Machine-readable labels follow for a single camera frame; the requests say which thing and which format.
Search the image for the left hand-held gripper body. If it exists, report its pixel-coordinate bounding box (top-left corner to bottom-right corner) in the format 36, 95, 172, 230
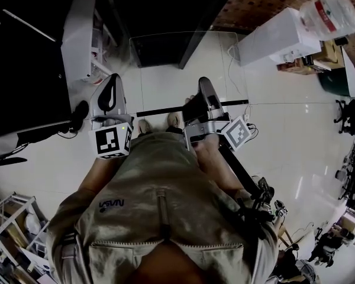
88, 73, 134, 160

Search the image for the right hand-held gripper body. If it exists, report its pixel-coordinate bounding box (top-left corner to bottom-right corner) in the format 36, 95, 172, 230
182, 76, 254, 152

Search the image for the person's right forearm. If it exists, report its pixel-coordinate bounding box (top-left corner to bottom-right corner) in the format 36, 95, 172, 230
197, 158, 247, 196

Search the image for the person's left forearm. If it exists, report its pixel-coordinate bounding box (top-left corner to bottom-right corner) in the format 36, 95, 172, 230
79, 156, 122, 195

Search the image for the person's right hand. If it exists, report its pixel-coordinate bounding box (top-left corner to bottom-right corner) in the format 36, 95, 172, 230
190, 134, 223, 167

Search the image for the person's beige shoe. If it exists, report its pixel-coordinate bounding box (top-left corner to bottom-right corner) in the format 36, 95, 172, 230
167, 112, 183, 130
137, 119, 152, 136

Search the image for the clear plastic bottle red label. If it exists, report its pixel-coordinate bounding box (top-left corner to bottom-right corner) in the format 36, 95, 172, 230
89, 66, 108, 85

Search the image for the person's beige jacket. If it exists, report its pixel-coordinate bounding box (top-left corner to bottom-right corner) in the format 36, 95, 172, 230
45, 131, 279, 284

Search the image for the red brown cardboard box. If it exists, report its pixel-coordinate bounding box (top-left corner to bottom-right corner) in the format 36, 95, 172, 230
277, 60, 316, 76

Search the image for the spare hand-held gripper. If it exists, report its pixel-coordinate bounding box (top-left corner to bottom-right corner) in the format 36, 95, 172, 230
273, 199, 290, 219

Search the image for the white water dispenser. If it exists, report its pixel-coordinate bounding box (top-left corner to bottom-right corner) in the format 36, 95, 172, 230
235, 7, 322, 68

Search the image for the black flat panel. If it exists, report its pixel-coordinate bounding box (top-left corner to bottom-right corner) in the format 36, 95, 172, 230
0, 9, 73, 140

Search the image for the white side cabinet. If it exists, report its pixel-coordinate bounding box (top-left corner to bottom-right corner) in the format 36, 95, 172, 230
60, 0, 128, 85

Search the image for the dark green bin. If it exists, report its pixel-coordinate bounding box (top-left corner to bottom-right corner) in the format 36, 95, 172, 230
317, 69, 352, 98

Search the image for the wooden stool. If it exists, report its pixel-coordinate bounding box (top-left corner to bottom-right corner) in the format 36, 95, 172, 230
276, 217, 294, 247

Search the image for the white metal shelf rack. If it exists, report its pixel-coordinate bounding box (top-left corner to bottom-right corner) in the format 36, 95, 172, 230
0, 191, 51, 284

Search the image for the white board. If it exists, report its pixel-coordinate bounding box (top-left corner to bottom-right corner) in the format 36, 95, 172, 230
341, 45, 355, 99

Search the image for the large clear water bottle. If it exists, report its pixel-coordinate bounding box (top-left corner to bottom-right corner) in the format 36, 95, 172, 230
298, 0, 355, 41

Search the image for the black shoulder strap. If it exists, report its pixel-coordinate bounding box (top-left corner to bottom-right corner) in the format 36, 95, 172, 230
218, 141, 276, 228

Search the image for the white cable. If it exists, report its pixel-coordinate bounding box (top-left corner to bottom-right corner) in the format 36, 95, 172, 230
226, 30, 253, 117

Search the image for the black floor cable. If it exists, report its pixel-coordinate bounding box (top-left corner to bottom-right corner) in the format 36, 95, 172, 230
14, 128, 78, 154

